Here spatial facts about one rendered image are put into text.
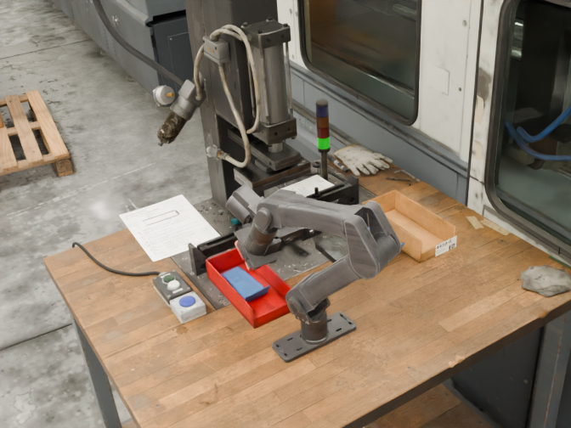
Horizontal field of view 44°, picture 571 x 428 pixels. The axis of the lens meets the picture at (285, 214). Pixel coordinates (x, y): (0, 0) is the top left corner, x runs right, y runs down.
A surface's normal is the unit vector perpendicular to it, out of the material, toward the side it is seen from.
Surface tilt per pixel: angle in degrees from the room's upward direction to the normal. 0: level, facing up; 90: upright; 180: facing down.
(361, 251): 90
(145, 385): 0
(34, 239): 0
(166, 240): 1
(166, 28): 90
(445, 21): 90
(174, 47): 90
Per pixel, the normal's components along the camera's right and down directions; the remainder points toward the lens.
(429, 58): -0.88, 0.30
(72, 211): -0.07, -0.84
